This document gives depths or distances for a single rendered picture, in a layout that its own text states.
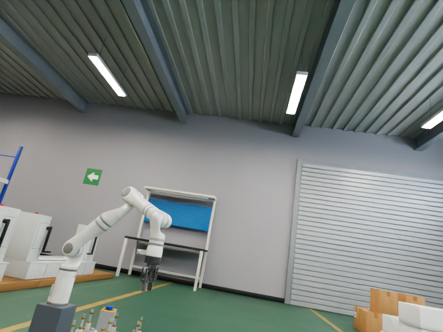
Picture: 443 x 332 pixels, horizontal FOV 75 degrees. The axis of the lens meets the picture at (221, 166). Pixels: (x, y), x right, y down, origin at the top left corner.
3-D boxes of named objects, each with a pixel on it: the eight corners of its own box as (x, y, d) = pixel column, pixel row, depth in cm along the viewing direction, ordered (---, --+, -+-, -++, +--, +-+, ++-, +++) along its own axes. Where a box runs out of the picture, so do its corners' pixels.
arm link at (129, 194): (151, 200, 147) (161, 209, 153) (128, 182, 165) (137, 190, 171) (139, 215, 144) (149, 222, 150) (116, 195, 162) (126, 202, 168)
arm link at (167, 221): (176, 219, 144) (161, 207, 154) (163, 215, 138) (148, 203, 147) (169, 231, 144) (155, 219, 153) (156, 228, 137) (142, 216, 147)
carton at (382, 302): (397, 317, 387) (397, 293, 396) (379, 313, 390) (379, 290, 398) (387, 313, 416) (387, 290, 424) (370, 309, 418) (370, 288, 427)
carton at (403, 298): (425, 322, 384) (424, 298, 393) (406, 318, 388) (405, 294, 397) (414, 318, 412) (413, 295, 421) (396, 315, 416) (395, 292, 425)
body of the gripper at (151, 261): (157, 255, 133) (153, 277, 130) (164, 256, 141) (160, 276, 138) (142, 253, 135) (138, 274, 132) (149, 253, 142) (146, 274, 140)
